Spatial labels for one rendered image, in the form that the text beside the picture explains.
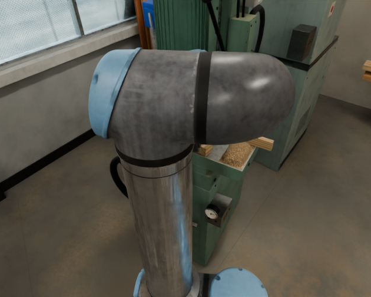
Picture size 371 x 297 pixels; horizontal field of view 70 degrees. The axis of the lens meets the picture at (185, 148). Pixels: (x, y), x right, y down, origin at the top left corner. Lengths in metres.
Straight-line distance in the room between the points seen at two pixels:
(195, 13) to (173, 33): 0.09
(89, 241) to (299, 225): 1.40
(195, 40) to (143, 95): 0.68
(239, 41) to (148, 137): 0.85
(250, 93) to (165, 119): 0.10
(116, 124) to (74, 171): 2.09
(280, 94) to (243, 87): 0.06
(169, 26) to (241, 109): 0.67
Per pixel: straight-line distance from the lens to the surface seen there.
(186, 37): 0.95
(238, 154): 1.00
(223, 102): 0.29
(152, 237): 0.48
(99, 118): 0.33
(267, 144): 1.08
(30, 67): 2.16
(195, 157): 1.05
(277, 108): 0.34
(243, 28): 1.11
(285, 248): 1.91
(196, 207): 1.28
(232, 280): 0.77
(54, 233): 2.08
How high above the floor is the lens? 1.61
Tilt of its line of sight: 42 degrees down
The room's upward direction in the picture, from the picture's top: 1 degrees counter-clockwise
